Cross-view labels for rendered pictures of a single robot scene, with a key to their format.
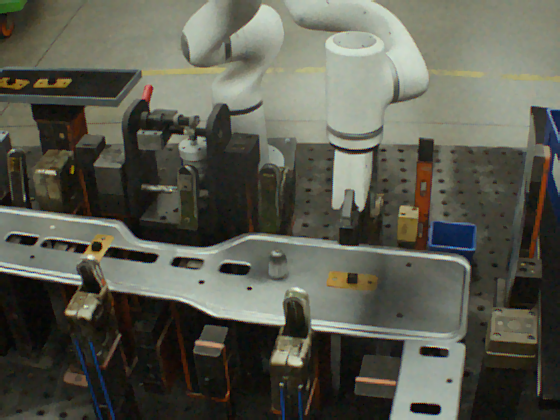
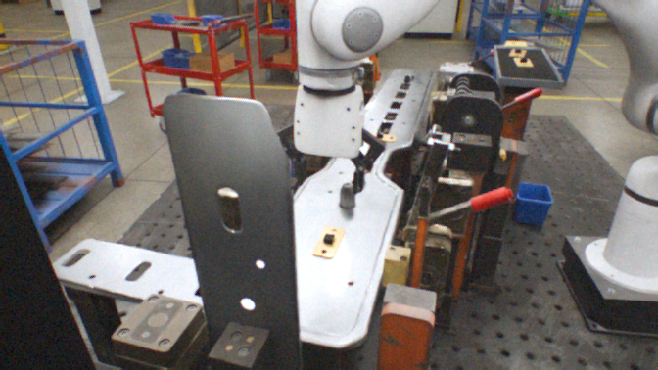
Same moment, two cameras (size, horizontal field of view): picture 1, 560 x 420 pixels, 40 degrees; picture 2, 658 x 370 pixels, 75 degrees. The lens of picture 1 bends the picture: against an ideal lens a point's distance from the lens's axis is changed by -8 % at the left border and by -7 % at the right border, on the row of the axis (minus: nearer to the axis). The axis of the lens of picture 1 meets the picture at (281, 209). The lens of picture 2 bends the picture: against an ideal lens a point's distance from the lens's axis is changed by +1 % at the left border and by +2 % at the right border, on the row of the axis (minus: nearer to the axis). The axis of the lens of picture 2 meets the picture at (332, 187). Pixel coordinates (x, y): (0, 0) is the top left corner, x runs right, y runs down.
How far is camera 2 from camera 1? 1.36 m
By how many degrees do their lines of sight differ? 74
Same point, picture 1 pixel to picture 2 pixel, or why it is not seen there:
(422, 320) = not seen: hidden behind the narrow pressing
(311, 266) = (354, 220)
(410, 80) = (317, 17)
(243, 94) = (642, 176)
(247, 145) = (467, 140)
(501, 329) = (158, 303)
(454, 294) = not seen: hidden behind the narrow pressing
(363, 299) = (302, 247)
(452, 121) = not seen: outside the picture
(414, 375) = (184, 268)
